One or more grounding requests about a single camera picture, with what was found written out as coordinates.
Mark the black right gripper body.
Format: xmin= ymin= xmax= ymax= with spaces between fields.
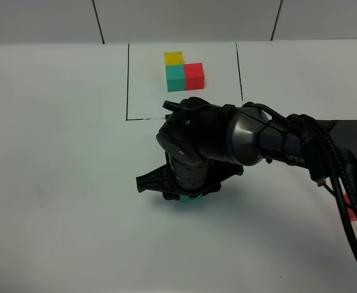
xmin=163 ymin=152 xmax=221 ymax=201

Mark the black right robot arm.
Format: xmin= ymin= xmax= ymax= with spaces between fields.
xmin=156 ymin=97 xmax=357 ymax=201

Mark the template red cube block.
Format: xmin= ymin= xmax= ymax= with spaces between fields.
xmin=184 ymin=63 xmax=205 ymax=90

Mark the template green cube block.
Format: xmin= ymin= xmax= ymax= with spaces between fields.
xmin=165 ymin=65 xmax=186 ymax=92

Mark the template yellow cube block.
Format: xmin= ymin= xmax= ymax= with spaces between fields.
xmin=164 ymin=51 xmax=184 ymax=66

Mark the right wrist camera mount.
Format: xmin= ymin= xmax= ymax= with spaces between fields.
xmin=136 ymin=161 xmax=243 ymax=195

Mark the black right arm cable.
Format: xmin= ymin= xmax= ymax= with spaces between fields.
xmin=251 ymin=103 xmax=357 ymax=288

